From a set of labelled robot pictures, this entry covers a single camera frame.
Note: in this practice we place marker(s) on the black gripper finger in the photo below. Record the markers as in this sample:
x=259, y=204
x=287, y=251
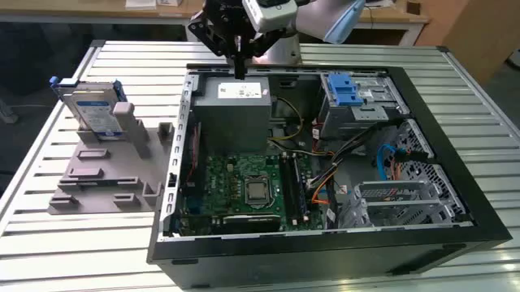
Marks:
x=266, y=38
x=200, y=27

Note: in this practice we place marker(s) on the hard disk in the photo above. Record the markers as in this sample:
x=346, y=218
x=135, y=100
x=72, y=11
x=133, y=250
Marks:
x=95, y=118

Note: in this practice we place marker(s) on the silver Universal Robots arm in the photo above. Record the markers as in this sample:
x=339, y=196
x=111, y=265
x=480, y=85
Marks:
x=283, y=51

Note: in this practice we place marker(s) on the white paper box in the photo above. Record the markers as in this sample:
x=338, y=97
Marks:
x=169, y=2
x=139, y=3

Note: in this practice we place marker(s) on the blue drive latch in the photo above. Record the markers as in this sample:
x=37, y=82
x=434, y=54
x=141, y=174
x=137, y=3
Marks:
x=342, y=91

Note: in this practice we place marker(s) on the wooden desk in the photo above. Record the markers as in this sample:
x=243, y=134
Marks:
x=80, y=10

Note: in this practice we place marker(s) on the grey power supply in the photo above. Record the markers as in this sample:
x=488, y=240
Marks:
x=231, y=127

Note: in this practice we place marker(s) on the metal optical drive cage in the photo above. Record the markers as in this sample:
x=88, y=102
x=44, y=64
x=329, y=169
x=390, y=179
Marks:
x=365, y=114

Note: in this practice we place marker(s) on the green motherboard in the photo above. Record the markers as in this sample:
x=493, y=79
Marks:
x=227, y=170

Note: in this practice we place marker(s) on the CPU socket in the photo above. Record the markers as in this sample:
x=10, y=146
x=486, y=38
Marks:
x=256, y=177

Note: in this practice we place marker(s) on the grey parts rack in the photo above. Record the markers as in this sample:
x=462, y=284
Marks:
x=113, y=164

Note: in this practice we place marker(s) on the silver CPU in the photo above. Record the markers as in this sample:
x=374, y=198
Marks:
x=256, y=191

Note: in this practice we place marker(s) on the grey metal stand foot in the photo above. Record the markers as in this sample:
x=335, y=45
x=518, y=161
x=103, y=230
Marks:
x=8, y=112

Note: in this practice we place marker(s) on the black graphics card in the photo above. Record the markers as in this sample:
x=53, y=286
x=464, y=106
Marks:
x=251, y=223

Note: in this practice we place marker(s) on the black open PC case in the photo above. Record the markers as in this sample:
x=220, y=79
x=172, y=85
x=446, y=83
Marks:
x=283, y=264

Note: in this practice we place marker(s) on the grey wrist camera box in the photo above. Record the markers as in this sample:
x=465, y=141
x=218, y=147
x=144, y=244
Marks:
x=271, y=15

